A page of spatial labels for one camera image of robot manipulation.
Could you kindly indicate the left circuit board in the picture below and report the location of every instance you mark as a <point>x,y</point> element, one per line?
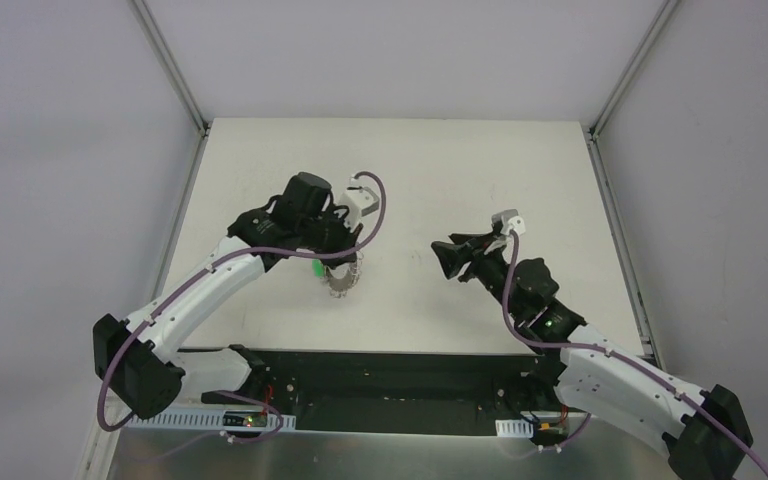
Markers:
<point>245,419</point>

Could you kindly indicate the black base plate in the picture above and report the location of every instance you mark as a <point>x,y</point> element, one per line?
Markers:
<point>400,393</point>

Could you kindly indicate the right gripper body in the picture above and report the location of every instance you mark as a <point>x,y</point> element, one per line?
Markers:
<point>474,256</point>

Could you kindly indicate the aluminium frame rail right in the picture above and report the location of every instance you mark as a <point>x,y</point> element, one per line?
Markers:
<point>654,31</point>

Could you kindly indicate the circuit board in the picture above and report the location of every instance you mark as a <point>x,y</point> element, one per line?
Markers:
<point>245,419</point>
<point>548,432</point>

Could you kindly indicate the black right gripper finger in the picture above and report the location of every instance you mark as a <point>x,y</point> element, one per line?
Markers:
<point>453,257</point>
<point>474,240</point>

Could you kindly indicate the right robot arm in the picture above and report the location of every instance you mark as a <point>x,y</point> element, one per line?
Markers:
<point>702,432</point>

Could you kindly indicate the green key tag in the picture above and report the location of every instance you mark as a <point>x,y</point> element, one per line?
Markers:
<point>318,268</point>

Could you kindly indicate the aluminium frame rail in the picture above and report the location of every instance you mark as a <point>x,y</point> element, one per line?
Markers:
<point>654,31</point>
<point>168,63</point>

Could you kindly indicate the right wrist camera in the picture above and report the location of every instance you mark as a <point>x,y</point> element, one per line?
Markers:
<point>507,222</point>

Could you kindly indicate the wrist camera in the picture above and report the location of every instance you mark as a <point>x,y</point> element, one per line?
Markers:
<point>354,204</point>
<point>507,222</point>

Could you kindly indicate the aluminium frame rail left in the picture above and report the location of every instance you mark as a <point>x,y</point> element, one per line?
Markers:
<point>168,63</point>

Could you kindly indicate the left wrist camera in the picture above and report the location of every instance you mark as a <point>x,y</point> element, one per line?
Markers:
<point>354,204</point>

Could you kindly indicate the right circuit board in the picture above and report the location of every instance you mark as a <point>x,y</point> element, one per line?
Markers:
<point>548,432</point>

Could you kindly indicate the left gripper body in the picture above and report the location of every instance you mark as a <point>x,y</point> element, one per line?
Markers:
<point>342,248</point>

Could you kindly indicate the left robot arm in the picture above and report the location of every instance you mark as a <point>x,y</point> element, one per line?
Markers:
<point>139,357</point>

